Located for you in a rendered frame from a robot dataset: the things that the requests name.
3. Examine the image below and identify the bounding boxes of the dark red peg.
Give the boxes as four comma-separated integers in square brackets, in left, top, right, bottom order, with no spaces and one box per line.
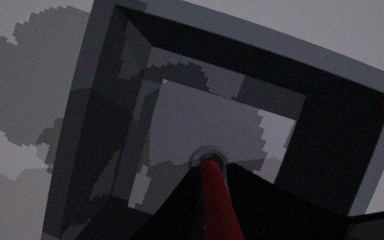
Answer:
[198,160,245,240]

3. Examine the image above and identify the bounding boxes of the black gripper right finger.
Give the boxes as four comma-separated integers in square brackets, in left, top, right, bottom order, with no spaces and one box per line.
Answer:
[227,163,384,240]

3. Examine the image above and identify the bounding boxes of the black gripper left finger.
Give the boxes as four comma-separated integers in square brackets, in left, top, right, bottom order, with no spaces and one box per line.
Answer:
[127,167,205,240]

